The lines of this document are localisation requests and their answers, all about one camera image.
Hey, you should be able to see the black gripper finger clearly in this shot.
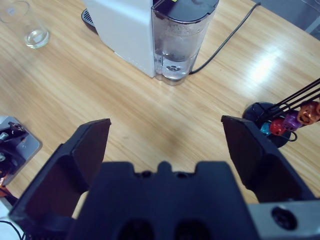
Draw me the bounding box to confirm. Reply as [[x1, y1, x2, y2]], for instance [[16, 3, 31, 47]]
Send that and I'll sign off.
[[8, 118, 112, 238], [220, 114, 318, 204]]

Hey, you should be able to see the clear drinking glass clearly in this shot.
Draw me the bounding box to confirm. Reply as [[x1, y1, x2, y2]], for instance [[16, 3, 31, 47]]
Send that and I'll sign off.
[[0, 0, 51, 50]]

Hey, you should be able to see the blue coffee capsule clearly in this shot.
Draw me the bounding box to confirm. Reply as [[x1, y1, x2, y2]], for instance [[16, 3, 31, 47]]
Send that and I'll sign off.
[[260, 122, 273, 137]]

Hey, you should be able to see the red coffee capsule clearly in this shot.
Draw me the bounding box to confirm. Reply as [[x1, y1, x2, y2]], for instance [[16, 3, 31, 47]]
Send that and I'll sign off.
[[269, 118, 286, 136]]

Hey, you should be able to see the purple coffee capsule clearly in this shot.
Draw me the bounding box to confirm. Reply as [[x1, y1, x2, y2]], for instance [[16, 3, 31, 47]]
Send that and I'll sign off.
[[283, 110, 301, 131]]

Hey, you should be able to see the white capsule coffee machine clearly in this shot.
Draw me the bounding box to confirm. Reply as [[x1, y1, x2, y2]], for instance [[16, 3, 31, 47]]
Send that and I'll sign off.
[[80, 0, 166, 79]]

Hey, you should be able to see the silver black drip tray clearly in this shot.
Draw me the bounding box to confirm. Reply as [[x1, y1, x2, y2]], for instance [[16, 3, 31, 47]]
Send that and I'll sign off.
[[80, 8, 101, 34]]

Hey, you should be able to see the black wire capsule holder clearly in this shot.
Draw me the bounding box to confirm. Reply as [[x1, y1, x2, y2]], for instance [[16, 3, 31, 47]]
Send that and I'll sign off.
[[241, 77, 320, 149]]

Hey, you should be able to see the black machine power cable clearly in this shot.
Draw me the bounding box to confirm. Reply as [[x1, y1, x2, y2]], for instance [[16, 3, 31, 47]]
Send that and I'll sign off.
[[188, 1, 262, 75]]

